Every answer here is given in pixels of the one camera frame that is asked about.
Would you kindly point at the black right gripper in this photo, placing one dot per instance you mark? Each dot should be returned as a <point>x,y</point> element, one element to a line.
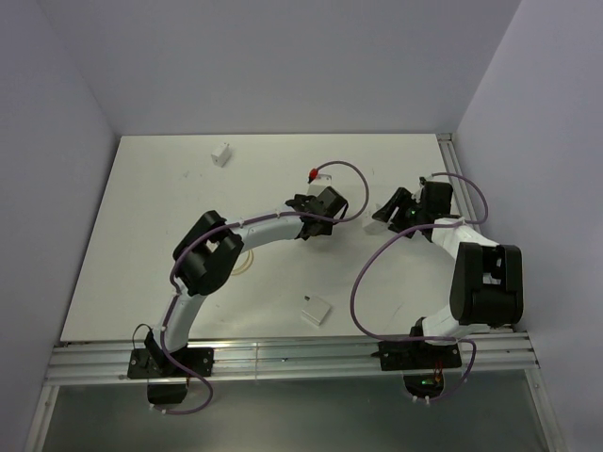
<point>400,197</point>

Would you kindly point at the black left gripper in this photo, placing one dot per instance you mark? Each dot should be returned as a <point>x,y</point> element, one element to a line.
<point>304,199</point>

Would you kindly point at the white usb charger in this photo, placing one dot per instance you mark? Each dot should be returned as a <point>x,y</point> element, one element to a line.
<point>221,155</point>
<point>315,310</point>

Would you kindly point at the white cube socket adapter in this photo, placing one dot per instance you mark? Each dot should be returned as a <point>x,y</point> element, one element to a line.
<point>375,227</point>

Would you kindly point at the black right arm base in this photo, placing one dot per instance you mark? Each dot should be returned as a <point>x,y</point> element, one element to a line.
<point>404,356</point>

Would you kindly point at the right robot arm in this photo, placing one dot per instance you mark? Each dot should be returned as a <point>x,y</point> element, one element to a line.
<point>487,282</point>

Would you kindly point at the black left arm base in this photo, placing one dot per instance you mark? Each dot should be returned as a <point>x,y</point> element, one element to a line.
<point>199,360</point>

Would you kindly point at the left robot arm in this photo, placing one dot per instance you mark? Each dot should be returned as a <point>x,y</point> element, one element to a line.
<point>207,255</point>

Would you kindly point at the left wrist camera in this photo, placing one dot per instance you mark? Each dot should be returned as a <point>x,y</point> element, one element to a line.
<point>317,182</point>

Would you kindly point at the aluminium right rail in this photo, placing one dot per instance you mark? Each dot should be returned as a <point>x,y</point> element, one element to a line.
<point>462,191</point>

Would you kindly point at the aluminium rail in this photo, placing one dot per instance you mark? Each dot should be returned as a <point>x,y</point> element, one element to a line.
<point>462,191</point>
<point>258,359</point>

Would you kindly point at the aluminium front rail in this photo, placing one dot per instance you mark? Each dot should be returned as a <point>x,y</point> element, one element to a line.
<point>258,359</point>

